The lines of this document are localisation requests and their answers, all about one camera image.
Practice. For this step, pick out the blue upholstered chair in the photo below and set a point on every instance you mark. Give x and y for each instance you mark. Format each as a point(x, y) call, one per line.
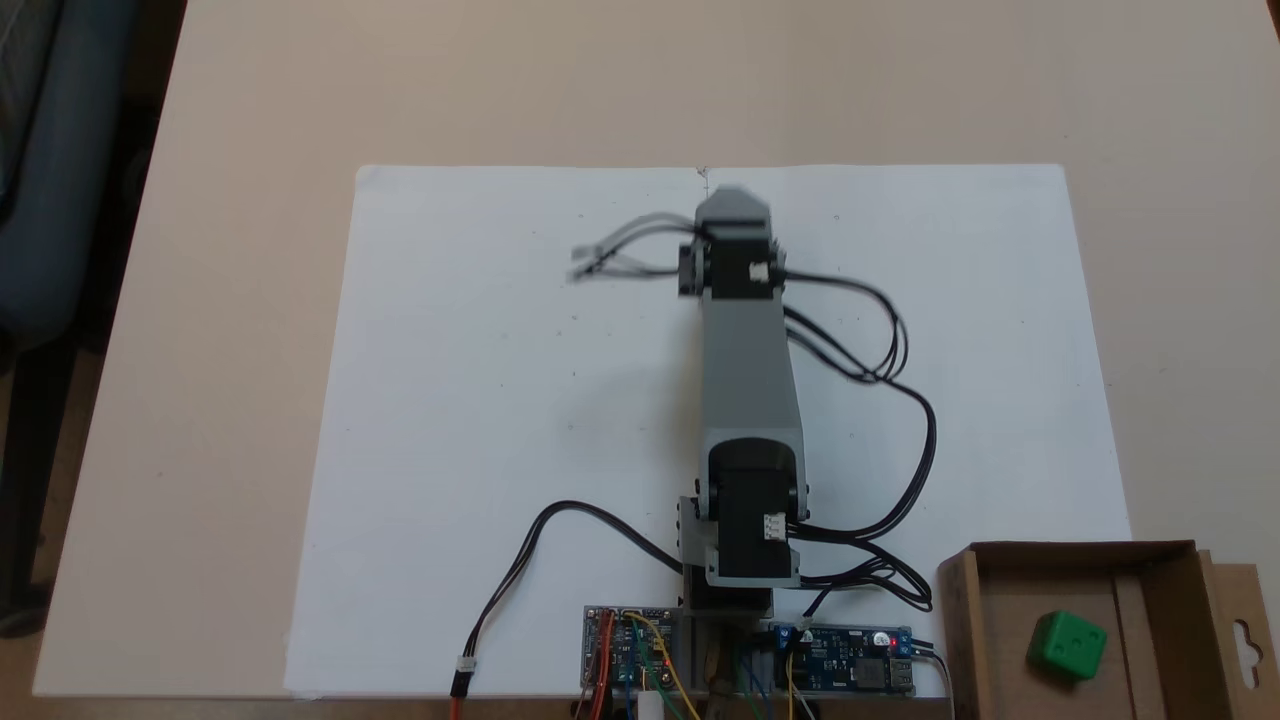
point(60, 180)

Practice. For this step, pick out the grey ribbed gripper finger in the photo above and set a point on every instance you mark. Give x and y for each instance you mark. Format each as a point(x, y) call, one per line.
point(733, 203)

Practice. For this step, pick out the blue circuit board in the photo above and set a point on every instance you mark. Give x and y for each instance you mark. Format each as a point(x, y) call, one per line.
point(840, 660)

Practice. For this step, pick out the white paper sheet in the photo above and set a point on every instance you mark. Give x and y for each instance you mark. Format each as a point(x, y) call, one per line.
point(480, 380)

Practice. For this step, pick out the green die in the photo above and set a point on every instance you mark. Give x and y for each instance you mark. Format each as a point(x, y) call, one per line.
point(1065, 645)

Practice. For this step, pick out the grey black Koch robot arm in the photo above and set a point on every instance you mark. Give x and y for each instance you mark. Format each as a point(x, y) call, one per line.
point(745, 380)

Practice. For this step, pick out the brown cardboard box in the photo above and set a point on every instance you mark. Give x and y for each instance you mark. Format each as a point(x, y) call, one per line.
point(1160, 600)

